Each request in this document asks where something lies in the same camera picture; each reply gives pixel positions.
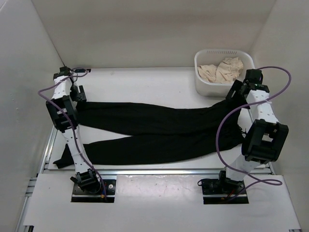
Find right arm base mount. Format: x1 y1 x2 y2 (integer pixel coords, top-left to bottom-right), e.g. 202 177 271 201
197 171 249 205

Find white plastic basket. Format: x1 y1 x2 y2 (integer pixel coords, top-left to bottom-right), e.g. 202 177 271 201
194 49 255 97

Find beige trousers in basket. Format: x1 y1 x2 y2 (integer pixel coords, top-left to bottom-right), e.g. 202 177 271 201
197 57 244 84

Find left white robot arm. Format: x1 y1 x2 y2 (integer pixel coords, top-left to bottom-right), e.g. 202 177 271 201
45 66 104 194

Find black trousers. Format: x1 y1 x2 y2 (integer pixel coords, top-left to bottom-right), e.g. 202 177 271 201
52 97 249 170

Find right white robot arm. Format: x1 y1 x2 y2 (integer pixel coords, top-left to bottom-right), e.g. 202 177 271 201
215 68 289 193

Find aluminium frame rail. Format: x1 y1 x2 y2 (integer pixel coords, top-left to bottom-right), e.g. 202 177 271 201
14 70 302 232

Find blue label sticker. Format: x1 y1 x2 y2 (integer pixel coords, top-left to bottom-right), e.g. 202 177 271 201
74 69 91 73

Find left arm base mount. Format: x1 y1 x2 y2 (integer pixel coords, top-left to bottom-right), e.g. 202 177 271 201
70 169 116 203

